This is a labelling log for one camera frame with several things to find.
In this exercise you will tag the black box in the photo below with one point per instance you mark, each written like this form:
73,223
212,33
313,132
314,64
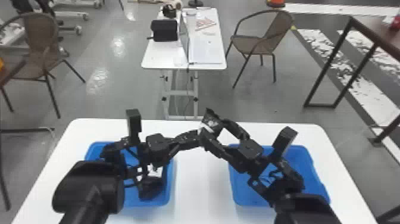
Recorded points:
164,30

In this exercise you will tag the silver laptop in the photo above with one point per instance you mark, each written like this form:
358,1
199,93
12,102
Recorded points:
204,47

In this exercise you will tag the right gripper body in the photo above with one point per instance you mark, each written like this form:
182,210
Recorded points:
250,155

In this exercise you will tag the brown wicker chair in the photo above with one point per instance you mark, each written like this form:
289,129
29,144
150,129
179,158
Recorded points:
265,34
39,47

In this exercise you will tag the white side table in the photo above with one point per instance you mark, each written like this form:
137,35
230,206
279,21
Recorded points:
162,56

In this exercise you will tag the black part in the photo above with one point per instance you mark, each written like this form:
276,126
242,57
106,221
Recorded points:
150,189
212,119

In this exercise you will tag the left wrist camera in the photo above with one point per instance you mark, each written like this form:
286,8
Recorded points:
133,122

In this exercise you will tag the brown side table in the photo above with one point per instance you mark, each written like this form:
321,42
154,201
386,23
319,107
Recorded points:
381,33

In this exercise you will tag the blue tray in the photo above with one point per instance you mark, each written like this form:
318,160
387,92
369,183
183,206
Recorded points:
162,184
307,169

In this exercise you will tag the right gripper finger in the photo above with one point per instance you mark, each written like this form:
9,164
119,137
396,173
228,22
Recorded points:
237,129
218,146

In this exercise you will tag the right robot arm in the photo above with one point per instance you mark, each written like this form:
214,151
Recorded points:
300,208

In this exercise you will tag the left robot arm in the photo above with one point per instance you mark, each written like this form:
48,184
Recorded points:
90,190

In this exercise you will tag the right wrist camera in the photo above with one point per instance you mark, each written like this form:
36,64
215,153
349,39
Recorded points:
283,140

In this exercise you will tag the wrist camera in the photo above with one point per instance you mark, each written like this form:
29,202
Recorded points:
133,122
283,140

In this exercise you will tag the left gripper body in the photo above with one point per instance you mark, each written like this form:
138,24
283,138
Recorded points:
158,148

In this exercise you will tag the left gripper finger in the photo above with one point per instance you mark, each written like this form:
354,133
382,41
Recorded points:
185,135
187,144

